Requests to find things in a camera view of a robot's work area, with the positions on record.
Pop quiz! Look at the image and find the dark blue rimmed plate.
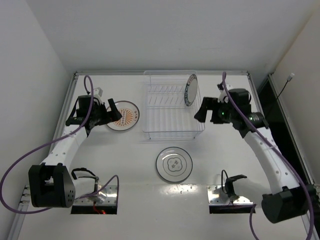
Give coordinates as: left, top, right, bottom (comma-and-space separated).
184, 74, 198, 107

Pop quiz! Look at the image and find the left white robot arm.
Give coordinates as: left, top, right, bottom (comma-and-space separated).
28, 94, 122, 208

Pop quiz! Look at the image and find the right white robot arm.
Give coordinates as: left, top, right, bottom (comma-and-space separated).
194, 88, 316, 224

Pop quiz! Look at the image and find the orange sunburst plate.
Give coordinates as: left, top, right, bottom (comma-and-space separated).
106, 100, 140, 132

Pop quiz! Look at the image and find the grey clover pattern plate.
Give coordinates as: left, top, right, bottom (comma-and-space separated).
155, 146, 193, 183

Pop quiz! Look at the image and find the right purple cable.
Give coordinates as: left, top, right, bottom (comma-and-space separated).
221, 71, 315, 240

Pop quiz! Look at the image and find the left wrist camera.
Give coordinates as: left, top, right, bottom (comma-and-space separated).
93, 87, 103, 98

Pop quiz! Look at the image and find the white wire dish rack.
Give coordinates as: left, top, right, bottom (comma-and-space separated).
142, 70, 205, 141

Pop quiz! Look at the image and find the black wall cable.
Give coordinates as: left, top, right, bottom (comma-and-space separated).
276, 72, 295, 100

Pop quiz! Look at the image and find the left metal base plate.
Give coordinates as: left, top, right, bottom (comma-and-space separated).
96, 185, 118, 206

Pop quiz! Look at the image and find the metal base plate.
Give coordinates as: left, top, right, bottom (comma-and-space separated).
206, 185, 253, 207
96, 185, 118, 206

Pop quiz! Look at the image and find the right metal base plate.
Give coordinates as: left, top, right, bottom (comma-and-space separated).
206, 185, 253, 207

